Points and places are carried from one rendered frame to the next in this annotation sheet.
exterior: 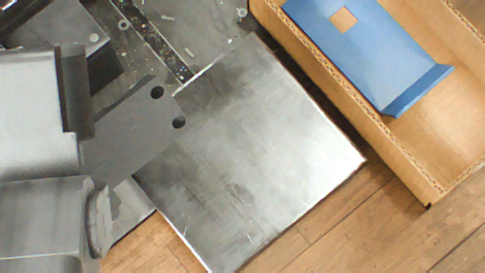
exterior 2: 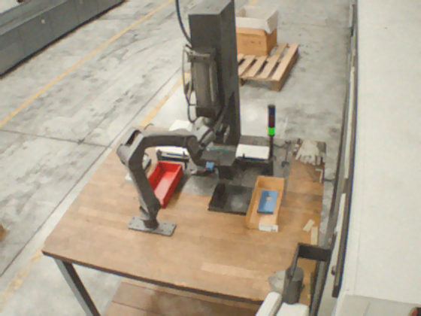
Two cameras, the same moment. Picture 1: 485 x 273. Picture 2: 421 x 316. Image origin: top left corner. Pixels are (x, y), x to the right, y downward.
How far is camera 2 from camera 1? 115 cm
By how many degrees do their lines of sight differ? 45
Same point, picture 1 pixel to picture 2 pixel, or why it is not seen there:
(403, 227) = (240, 226)
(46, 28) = (225, 159)
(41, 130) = (199, 134)
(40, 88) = (204, 130)
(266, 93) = (244, 195)
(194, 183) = (220, 195)
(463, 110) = (269, 221)
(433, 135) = (260, 220)
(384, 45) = (269, 205)
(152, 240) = (207, 199)
